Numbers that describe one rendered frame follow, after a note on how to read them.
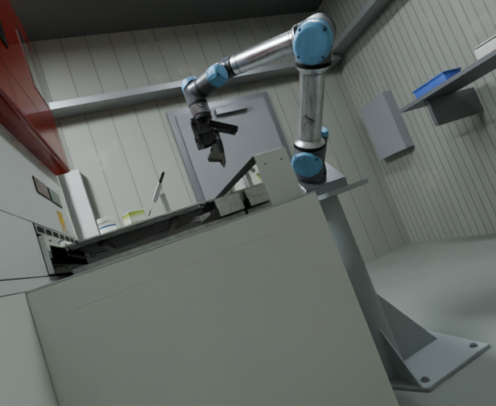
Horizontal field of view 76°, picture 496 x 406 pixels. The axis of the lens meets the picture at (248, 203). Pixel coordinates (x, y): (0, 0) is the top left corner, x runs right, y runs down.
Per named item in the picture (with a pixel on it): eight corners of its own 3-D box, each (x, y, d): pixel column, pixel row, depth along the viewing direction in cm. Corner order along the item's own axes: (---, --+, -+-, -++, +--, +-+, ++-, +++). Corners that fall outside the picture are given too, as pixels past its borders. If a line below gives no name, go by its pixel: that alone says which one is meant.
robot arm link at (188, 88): (189, 72, 117) (175, 84, 122) (199, 99, 116) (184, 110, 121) (204, 76, 123) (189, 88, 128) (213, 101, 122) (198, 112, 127)
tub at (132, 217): (132, 226, 129) (127, 211, 129) (126, 231, 134) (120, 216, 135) (149, 222, 134) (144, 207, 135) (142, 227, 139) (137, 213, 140)
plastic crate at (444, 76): (466, 78, 235) (460, 66, 236) (448, 82, 228) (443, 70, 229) (432, 97, 262) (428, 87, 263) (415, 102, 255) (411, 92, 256)
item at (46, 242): (47, 275, 71) (35, 236, 72) (85, 272, 113) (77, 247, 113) (55, 272, 72) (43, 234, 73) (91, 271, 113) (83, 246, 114)
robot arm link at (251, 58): (333, 2, 106) (214, 55, 129) (330, 6, 98) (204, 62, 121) (341, 38, 112) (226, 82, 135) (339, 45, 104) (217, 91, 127)
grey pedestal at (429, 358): (407, 328, 169) (350, 186, 176) (490, 347, 128) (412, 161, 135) (332, 374, 152) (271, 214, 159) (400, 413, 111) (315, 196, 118)
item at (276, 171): (273, 206, 79) (253, 155, 80) (225, 230, 131) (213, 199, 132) (303, 195, 82) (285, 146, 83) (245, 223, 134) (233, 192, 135)
